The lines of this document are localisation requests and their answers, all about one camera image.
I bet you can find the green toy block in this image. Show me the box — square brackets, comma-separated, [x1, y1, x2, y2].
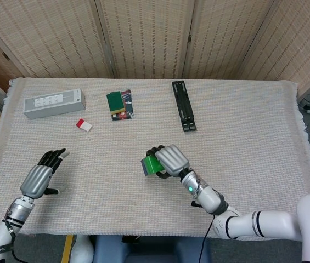
[143, 155, 164, 176]

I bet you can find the black floor cable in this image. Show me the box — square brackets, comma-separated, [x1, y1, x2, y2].
[299, 93, 310, 110]

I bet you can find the small red white box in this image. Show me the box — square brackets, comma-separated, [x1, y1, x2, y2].
[75, 118, 93, 132]

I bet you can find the white woven table cloth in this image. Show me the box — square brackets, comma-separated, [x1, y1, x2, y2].
[0, 77, 310, 242]

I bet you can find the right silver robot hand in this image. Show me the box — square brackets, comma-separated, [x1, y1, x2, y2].
[146, 144, 190, 180]

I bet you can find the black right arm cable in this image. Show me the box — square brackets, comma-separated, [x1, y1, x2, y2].
[198, 215, 216, 263]

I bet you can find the grey power strip box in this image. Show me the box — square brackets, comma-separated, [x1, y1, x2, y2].
[23, 88, 87, 120]

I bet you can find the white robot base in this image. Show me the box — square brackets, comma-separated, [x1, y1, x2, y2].
[70, 234, 94, 263]

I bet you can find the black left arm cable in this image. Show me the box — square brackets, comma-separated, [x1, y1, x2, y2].
[5, 219, 29, 263]

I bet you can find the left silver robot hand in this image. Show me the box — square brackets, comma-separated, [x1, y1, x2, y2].
[19, 148, 70, 200]

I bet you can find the bamboo screen panel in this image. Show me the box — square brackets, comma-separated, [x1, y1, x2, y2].
[95, 0, 199, 79]
[183, 0, 281, 80]
[238, 0, 310, 97]
[0, 0, 117, 79]

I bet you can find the black folding stand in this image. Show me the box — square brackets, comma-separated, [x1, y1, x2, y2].
[171, 80, 199, 133]

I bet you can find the blue padded seat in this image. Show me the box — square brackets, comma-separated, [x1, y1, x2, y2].
[93, 235, 212, 263]

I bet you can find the green yellow sponge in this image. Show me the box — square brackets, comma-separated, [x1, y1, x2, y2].
[106, 92, 126, 115]

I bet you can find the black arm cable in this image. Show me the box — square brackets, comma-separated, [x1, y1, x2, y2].
[5, 219, 29, 263]
[198, 215, 216, 263]

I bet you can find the dark patterned packet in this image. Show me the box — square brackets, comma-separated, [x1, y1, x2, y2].
[111, 88, 135, 121]

